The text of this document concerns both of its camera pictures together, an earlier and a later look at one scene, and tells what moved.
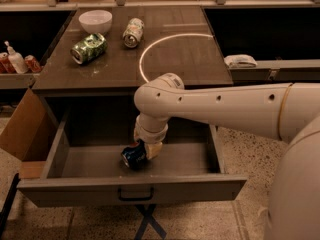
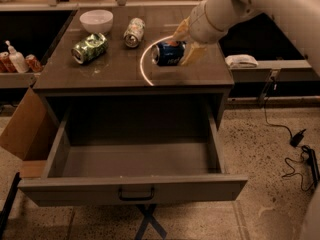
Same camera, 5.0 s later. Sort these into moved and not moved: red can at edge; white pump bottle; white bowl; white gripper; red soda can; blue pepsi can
Moved: blue pepsi can; white gripper
Not moved: white bowl; red can at edge; red soda can; white pump bottle
